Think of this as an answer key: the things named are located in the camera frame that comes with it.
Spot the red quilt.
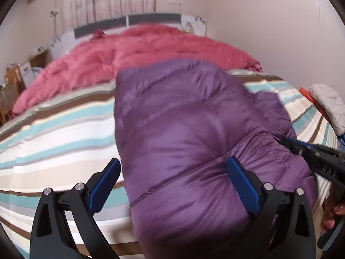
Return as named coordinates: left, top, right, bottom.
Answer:
left=12, top=24, right=263, bottom=115

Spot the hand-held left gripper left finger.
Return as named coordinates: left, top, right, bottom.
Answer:
left=29, top=157, right=122, bottom=259

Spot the red cloth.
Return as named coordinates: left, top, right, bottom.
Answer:
left=300, top=87, right=337, bottom=130

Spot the purple down jacket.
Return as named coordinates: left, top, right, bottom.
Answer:
left=113, top=59, right=318, bottom=259

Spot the wooden chair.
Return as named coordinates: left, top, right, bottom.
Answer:
left=5, top=64, right=26, bottom=92

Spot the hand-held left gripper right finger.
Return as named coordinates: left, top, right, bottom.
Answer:
left=226, top=156, right=317, bottom=259

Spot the person's right hand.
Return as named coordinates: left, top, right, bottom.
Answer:
left=320, top=191, right=345, bottom=235

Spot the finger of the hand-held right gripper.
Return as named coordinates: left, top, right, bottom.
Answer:
left=280, top=137, right=313, bottom=155

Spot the white and grey headboard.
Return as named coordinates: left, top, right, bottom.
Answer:
left=51, top=13, right=208, bottom=57

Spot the striped bed sheet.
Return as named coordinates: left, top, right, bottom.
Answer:
left=0, top=69, right=341, bottom=259

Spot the white quilted pillow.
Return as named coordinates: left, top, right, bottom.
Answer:
left=309, top=84, right=345, bottom=137

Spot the wicker back chair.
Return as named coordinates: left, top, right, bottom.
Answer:
left=0, top=85, right=19, bottom=119

